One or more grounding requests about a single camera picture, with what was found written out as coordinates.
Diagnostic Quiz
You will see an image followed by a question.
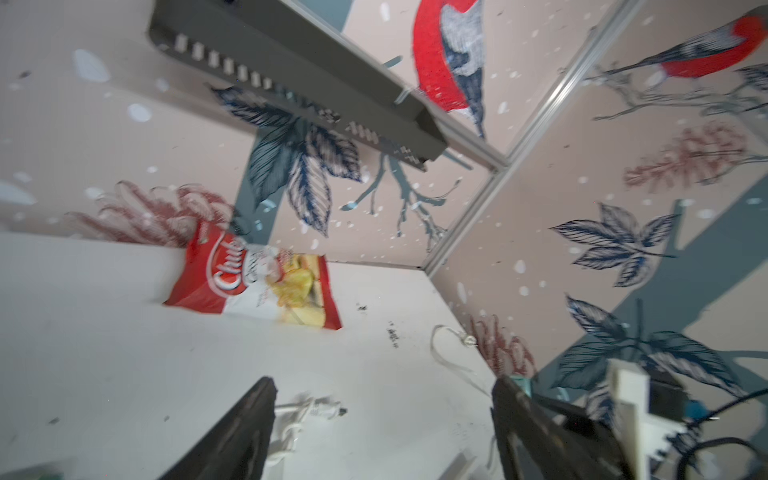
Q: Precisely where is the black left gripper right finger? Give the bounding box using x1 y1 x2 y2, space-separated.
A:
491 377 633 479

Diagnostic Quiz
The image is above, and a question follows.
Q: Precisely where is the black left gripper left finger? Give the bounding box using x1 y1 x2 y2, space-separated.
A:
160 377 277 480

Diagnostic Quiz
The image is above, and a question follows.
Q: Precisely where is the blue charger plug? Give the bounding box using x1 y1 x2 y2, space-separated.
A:
509 375 532 397

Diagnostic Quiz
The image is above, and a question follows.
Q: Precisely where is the red white chips bag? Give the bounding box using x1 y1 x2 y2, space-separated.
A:
164 221 342 330

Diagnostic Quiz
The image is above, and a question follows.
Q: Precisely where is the white square power strip cable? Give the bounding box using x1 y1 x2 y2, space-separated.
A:
263 395 349 469

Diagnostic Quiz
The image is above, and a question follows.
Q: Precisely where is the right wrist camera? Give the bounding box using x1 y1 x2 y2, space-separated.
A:
607 359 710 479

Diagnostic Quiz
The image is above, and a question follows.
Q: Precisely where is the long strip white cable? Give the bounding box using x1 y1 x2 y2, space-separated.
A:
429 323 496 398

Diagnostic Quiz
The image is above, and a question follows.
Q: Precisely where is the aluminium frame top bar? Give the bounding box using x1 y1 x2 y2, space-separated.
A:
279 1 506 170

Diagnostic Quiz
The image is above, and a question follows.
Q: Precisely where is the aluminium frame post back right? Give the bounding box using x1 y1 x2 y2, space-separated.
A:
421 1 643 278

